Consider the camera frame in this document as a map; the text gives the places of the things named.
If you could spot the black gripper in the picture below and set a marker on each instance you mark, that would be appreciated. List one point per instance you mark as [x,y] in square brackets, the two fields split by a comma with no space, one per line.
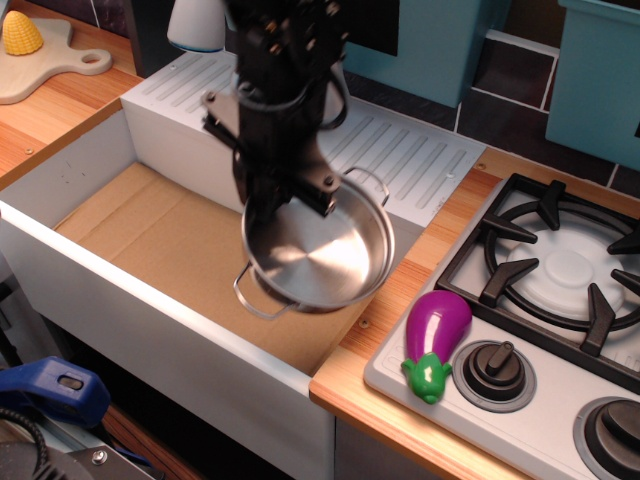
[275,154]

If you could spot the stainless steel pot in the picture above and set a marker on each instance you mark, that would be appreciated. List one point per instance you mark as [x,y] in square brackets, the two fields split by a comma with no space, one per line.
[317,264]

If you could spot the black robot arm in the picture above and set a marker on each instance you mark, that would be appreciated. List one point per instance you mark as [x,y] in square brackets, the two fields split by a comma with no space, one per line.
[287,56]

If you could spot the cardboard sheet in sink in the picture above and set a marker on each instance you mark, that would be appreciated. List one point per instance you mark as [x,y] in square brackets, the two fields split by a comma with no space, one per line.
[189,248]

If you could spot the white toy sink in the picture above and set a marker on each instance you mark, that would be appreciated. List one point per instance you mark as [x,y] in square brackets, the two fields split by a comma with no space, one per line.
[239,389]

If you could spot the grey toy faucet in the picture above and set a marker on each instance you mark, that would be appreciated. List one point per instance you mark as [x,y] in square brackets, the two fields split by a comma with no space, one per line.
[337,98]

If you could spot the white soap dispenser bottle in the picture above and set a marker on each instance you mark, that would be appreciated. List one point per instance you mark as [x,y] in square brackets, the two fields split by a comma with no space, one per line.
[197,26]

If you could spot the teal cabinet box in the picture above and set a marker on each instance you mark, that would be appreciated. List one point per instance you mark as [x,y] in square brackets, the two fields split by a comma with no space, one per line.
[427,48]

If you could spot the purple toy eggplant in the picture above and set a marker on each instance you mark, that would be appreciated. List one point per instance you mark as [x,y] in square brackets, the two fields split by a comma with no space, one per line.
[436,324]

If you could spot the wooden cutting board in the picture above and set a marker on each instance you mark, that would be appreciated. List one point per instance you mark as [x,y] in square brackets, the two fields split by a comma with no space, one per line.
[21,75]

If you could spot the yellow toy corn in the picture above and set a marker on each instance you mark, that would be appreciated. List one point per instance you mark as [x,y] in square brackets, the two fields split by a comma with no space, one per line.
[20,35]

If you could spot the blue clamp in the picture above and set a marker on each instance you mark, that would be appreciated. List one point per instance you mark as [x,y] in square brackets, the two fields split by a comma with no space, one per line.
[57,389]

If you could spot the black left stove knob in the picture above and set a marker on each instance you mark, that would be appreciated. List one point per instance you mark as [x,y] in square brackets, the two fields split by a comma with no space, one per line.
[494,376]

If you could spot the black stove knob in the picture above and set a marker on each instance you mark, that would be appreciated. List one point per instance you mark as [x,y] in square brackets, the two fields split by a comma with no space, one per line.
[494,376]
[606,437]

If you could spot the grey toy stove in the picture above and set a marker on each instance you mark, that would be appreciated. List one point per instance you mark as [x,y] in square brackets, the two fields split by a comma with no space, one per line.
[537,440]

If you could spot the black burner grate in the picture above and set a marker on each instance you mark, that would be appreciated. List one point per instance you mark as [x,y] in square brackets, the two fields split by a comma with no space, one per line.
[559,276]

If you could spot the black right stove knob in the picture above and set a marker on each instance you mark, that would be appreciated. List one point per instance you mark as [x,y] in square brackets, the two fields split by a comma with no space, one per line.
[606,437]

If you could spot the grey metal bracket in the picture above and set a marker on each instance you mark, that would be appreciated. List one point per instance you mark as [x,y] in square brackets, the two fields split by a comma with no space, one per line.
[86,457]

